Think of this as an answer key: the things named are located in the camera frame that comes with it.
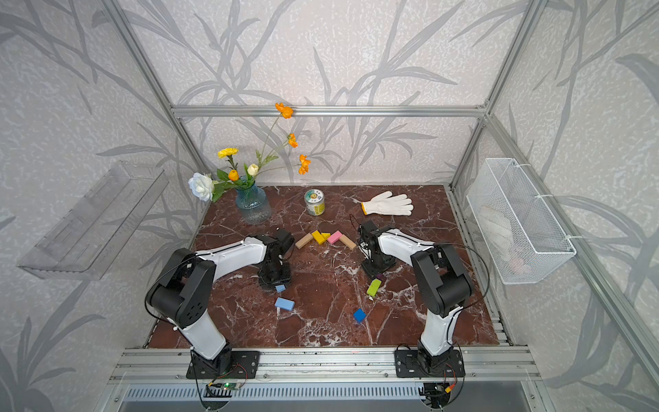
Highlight white wire basket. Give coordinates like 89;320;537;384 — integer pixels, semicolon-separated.
467;158;577;285

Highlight clear acrylic wall shelf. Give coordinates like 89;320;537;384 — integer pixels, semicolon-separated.
17;161;169;281

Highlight blue glass vase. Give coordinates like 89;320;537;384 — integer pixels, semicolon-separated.
236;184;272;225

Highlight artificial flower bouquet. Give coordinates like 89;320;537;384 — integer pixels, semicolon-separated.
187;102;312;203

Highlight white cotton glove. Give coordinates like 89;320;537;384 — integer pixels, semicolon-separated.
360;192;414;216

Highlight light blue block lower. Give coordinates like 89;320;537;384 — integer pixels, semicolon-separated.
275;298;295;312

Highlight aluminium front rail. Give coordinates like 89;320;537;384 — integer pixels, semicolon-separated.
108;346;542;385

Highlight sunflower seed tin can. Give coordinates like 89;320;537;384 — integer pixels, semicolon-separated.
304;189;325;216

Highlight white items in basket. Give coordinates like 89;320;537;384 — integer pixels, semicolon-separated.
478;206;531;276

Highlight dark blue cube block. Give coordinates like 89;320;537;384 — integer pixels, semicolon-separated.
353;309;367;323

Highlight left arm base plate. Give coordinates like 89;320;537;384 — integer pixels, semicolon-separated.
185;350;261;379

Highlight pink rectangular block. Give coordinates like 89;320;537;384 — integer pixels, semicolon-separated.
328;231;343;245

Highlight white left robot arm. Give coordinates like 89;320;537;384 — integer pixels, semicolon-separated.
145;229;294;374

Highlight natural wood block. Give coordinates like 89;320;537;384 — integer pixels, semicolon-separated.
339;234;357;250
295;233;314;249

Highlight lime green block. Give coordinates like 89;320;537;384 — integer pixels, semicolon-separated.
367;279;382;298

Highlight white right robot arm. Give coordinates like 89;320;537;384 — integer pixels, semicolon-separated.
358;221;475;376

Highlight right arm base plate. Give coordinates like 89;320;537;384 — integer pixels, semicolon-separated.
394;347;465;379

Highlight yellow rectangular block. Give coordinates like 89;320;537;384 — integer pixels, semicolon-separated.
312;230;327;245

